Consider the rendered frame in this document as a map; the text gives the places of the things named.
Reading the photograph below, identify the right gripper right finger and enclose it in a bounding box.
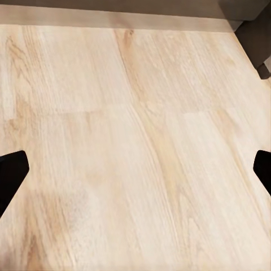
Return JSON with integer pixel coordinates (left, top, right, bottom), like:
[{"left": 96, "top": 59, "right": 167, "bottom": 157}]
[{"left": 253, "top": 150, "right": 271, "bottom": 196}]

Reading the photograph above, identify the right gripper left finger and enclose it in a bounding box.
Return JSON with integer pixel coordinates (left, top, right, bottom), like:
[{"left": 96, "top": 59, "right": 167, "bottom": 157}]
[{"left": 0, "top": 150, "right": 29, "bottom": 217}]

